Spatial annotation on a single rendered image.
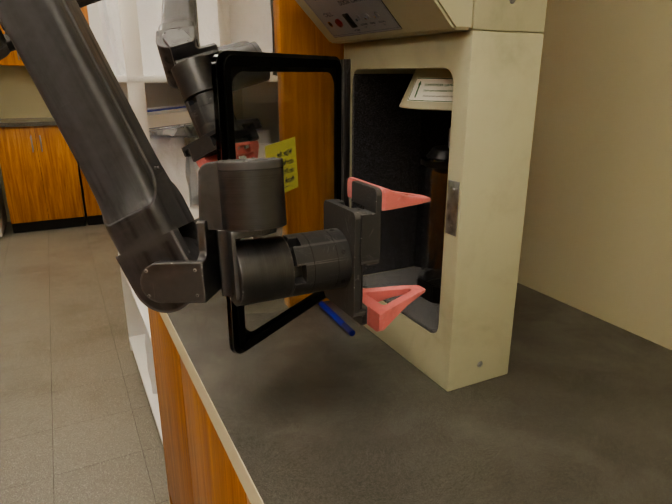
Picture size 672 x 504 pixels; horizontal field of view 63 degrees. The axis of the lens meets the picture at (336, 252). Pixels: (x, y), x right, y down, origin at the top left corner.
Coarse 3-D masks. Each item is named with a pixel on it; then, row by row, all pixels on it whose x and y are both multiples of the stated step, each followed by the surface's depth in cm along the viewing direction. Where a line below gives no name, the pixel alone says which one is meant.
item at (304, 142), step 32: (256, 96) 72; (288, 96) 78; (320, 96) 85; (256, 128) 73; (288, 128) 79; (320, 128) 87; (288, 160) 80; (320, 160) 88; (288, 192) 82; (320, 192) 90; (288, 224) 83; (320, 224) 91; (256, 320) 79
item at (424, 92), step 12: (420, 72) 78; (432, 72) 76; (444, 72) 75; (420, 84) 77; (432, 84) 76; (444, 84) 75; (408, 96) 79; (420, 96) 77; (432, 96) 75; (444, 96) 74; (408, 108) 78; (420, 108) 76; (432, 108) 75; (444, 108) 74
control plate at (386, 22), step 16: (304, 0) 82; (320, 0) 78; (336, 0) 75; (352, 0) 72; (368, 0) 69; (320, 16) 83; (336, 16) 79; (352, 16) 76; (384, 16) 70; (336, 32) 84; (352, 32) 80; (368, 32) 76
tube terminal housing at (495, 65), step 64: (512, 0) 64; (384, 64) 80; (448, 64) 68; (512, 64) 67; (512, 128) 69; (512, 192) 72; (448, 256) 73; (512, 256) 76; (448, 320) 75; (512, 320) 79; (448, 384) 77
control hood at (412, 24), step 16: (384, 0) 67; (400, 0) 64; (416, 0) 62; (432, 0) 60; (448, 0) 60; (464, 0) 61; (400, 16) 67; (416, 16) 65; (432, 16) 63; (448, 16) 61; (464, 16) 62; (384, 32) 74; (400, 32) 71; (416, 32) 68; (432, 32) 66; (448, 32) 66
